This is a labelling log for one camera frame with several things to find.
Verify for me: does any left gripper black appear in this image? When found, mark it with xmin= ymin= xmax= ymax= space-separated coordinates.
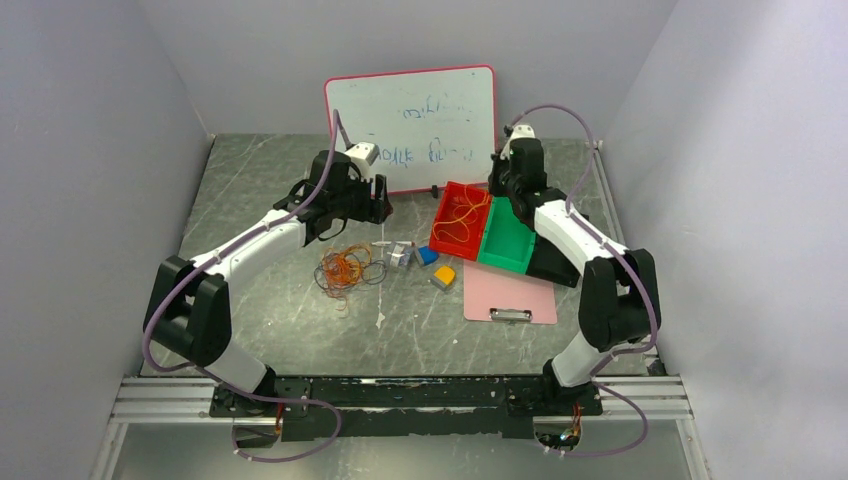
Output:
xmin=329 ymin=169 xmax=392 ymax=225

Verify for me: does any green plastic bin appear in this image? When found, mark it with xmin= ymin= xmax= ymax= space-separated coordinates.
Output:
xmin=476 ymin=197 xmax=536 ymax=274

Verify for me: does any red plastic bin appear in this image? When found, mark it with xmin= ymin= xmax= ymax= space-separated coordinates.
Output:
xmin=428 ymin=182 xmax=493 ymax=261

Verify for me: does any black plastic bin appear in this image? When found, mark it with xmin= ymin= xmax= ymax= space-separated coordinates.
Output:
xmin=525 ymin=235 xmax=580 ymax=288

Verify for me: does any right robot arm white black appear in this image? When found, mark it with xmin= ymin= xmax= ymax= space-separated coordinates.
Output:
xmin=489 ymin=135 xmax=661 ymax=414

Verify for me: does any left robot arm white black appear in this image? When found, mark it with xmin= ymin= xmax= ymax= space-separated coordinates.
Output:
xmin=142 ymin=142 xmax=392 ymax=416

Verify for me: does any clear tape roll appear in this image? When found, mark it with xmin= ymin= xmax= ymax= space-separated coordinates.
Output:
xmin=385 ymin=241 xmax=417 ymax=269

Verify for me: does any blue eraser block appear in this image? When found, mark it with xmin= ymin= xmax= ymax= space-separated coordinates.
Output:
xmin=414 ymin=246 xmax=439 ymax=266

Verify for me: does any yellow eraser block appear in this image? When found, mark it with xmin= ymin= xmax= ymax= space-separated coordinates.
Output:
xmin=429 ymin=265 xmax=456 ymax=291

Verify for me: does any pink clipboard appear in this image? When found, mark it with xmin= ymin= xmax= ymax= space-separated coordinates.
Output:
xmin=462 ymin=261 xmax=557 ymax=325

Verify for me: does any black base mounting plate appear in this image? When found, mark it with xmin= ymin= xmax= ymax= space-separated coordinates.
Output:
xmin=209 ymin=374 xmax=603 ymax=442

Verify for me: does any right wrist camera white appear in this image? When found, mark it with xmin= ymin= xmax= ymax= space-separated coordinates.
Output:
xmin=503 ymin=123 xmax=536 ymax=151

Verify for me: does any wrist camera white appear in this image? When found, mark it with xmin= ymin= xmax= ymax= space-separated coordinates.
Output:
xmin=345 ymin=142 xmax=380 ymax=175
xmin=503 ymin=123 xmax=536 ymax=151

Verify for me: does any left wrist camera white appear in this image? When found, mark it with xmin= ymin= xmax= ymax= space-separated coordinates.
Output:
xmin=345 ymin=142 xmax=380 ymax=175

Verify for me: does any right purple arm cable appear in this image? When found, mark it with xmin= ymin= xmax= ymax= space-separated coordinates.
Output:
xmin=506 ymin=103 xmax=660 ymax=460

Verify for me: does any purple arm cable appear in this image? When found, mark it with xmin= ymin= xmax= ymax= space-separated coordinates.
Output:
xmin=140 ymin=109 xmax=344 ymax=464
xmin=506 ymin=103 xmax=660 ymax=460

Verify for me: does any whiteboard with pink frame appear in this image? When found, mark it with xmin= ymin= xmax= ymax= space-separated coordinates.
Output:
xmin=324 ymin=64 xmax=497 ymax=193

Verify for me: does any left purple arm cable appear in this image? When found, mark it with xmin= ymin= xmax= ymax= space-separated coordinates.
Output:
xmin=140 ymin=109 xmax=344 ymax=464

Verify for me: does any aluminium rail frame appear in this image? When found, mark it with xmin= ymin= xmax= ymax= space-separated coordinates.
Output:
xmin=91 ymin=375 xmax=712 ymax=479

